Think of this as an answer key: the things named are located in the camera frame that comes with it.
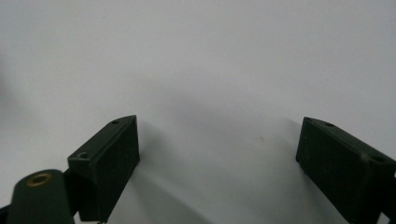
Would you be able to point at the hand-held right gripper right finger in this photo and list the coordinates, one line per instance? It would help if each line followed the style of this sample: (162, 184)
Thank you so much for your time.
(345, 174)

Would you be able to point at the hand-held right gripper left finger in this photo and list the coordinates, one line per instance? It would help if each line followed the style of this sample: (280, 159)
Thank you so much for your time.
(106, 168)

